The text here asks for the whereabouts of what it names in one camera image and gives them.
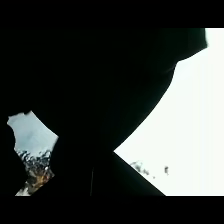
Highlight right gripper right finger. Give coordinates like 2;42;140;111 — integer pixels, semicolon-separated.
91;149;166;197

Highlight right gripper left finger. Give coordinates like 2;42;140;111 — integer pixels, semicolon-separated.
35;141;93;197

